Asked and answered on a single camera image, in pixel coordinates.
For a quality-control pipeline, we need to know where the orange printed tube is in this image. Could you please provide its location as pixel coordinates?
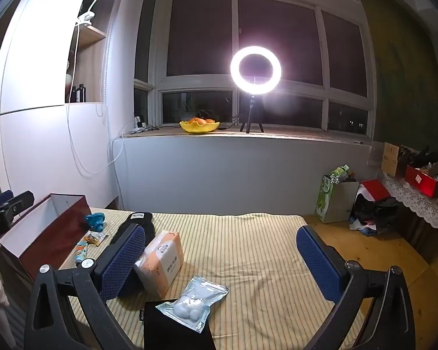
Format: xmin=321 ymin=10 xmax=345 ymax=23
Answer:
xmin=74 ymin=241 xmax=90 ymax=267

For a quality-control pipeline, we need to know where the lace covered table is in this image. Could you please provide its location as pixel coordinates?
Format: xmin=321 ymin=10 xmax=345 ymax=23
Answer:
xmin=381 ymin=173 xmax=438 ymax=258

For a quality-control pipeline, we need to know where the black cloth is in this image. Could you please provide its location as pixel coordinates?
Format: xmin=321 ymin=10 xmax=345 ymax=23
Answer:
xmin=138 ymin=299 xmax=217 ymax=350

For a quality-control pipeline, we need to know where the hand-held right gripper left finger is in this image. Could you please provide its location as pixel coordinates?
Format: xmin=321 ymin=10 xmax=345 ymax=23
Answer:
xmin=24 ymin=223 xmax=146 ymax=350

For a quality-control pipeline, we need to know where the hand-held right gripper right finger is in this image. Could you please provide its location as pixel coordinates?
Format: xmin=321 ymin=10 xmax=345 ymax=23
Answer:
xmin=296 ymin=225 xmax=414 ymax=350

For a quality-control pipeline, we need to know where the small snack packet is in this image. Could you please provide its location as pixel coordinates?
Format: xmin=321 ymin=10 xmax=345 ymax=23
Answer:
xmin=82 ymin=231 xmax=108 ymax=246

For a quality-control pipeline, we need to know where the yellow fruit bowl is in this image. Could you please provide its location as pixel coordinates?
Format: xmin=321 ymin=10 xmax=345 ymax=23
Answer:
xmin=179 ymin=118 xmax=220 ymax=133

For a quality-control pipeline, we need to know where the brown cardboard box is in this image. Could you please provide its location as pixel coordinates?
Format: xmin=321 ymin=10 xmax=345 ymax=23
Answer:
xmin=380 ymin=142 xmax=402 ymax=179

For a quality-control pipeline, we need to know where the green paper bag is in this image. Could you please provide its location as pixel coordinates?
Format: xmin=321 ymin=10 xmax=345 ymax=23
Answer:
xmin=315 ymin=165 xmax=360 ymax=224

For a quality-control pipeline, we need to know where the ring light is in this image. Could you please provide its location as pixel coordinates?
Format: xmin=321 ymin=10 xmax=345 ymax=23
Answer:
xmin=230 ymin=45 xmax=282 ymax=92

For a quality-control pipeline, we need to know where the window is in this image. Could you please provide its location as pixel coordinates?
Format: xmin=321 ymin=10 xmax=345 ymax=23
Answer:
xmin=133 ymin=0 xmax=375 ymax=135

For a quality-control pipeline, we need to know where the dark red storage box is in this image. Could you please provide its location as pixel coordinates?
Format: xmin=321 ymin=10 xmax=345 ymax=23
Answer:
xmin=0 ymin=194 xmax=93 ymax=281

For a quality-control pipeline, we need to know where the orange tissue pack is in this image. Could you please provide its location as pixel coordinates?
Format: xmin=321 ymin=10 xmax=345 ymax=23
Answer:
xmin=133 ymin=230 xmax=185 ymax=298

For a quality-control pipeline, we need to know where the cotton ball bag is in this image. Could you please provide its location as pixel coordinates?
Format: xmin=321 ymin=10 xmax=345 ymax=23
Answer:
xmin=156 ymin=276 xmax=229 ymax=334

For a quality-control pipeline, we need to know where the blue plastic toy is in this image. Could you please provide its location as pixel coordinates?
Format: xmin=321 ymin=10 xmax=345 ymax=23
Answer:
xmin=83 ymin=211 xmax=106 ymax=233

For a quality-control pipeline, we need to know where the black tripod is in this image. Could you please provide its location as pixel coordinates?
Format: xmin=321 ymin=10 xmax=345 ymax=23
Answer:
xmin=240 ymin=91 xmax=265 ymax=134

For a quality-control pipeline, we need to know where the wooden shelf niche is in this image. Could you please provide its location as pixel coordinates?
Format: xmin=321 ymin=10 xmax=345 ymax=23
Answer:
xmin=65 ymin=0 xmax=108 ymax=104

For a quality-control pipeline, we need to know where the black bag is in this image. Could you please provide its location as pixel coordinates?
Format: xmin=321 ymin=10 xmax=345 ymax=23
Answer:
xmin=398 ymin=146 xmax=438 ymax=176

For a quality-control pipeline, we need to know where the yellow striped tablecloth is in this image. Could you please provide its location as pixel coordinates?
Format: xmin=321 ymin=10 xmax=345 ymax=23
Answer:
xmin=60 ymin=209 xmax=366 ymax=350

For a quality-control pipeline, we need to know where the pile of clothes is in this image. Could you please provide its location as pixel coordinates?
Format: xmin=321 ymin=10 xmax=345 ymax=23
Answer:
xmin=348 ymin=180 xmax=400 ymax=237

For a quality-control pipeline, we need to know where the white lamp cable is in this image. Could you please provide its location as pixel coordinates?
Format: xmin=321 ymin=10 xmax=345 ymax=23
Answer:
xmin=67 ymin=25 xmax=126 ymax=176

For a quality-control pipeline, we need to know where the red cardboard box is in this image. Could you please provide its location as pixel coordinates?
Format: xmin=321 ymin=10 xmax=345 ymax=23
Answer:
xmin=404 ymin=165 xmax=438 ymax=199

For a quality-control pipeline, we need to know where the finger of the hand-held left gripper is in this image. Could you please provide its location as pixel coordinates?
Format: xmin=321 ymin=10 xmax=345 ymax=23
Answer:
xmin=0 ymin=190 xmax=35 ymax=223

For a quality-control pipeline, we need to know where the black knit glove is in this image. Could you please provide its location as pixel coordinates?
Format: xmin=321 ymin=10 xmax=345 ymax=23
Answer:
xmin=111 ymin=211 xmax=156 ymax=249

